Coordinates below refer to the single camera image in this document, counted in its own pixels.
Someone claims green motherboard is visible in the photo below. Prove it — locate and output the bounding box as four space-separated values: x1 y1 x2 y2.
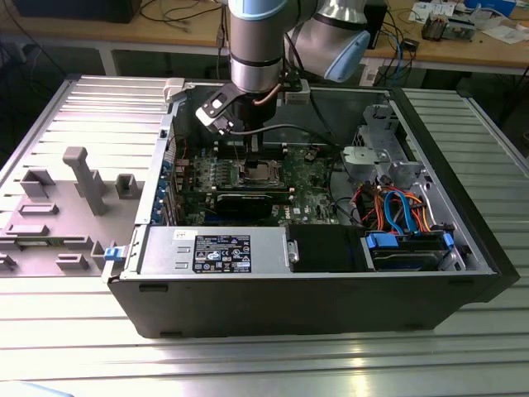
173 142 346 227

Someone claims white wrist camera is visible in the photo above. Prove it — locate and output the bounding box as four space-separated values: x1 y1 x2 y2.
194 84 245 136

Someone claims white paper sheet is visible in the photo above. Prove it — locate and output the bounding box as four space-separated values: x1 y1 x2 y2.
408 2 441 22
481 24 529 45

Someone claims metal socket cover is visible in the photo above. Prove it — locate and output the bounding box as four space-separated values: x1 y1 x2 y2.
234 159 288 186

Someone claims pale blue rounded object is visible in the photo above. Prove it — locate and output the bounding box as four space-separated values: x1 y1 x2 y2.
0 380 59 397

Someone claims pale case release latch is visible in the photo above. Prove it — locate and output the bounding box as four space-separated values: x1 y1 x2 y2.
162 76 188 104

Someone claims silver drive cage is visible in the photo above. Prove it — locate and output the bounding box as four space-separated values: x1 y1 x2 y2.
353 103 414 166

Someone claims blue box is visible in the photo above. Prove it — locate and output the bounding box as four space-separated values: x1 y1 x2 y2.
462 0 517 12

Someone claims grey camera cable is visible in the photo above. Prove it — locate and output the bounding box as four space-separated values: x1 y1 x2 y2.
229 122 291 136

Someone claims orange wire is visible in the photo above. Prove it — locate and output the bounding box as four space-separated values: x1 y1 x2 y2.
407 188 434 235
361 185 388 228

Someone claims blue cable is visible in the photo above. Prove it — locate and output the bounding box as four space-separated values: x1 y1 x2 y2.
394 31 410 74

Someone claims large black box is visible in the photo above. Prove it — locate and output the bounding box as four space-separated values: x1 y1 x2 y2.
12 0 136 24

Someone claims grey parts rack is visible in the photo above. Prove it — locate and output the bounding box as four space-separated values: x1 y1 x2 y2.
0 146 145 279

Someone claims copper CPU cooler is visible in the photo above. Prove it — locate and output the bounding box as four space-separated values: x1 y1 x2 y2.
420 12 450 41

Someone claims black graphics card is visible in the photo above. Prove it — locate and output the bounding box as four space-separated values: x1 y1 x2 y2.
181 190 276 224

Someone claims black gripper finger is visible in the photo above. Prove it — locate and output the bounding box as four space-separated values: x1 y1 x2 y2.
244 136 262 165

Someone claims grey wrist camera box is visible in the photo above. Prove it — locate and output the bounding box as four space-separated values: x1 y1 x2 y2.
283 70 311 104

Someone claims brown braided hose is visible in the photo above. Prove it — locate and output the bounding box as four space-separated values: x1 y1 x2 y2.
251 81 287 108

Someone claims blue wire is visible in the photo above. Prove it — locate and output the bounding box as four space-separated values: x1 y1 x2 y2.
383 193 400 231
394 188 417 236

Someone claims silver power supply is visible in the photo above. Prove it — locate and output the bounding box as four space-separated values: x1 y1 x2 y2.
139 226 290 277

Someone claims black plastic shroud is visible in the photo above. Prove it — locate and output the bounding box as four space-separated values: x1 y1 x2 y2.
288 225 368 274

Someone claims silver metal bracket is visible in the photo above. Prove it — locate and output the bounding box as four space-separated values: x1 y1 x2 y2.
339 144 392 186

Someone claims silver green CPU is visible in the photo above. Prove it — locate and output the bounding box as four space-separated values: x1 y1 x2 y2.
250 163 279 182

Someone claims thin black wire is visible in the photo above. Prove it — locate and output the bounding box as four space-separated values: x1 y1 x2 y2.
306 131 345 148

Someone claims black open PC case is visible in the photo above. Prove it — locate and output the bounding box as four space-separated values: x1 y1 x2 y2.
101 77 521 340

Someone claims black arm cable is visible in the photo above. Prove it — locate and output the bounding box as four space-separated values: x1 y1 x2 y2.
307 88 346 148

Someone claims wooden desk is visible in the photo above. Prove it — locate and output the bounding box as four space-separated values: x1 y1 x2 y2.
0 0 529 78

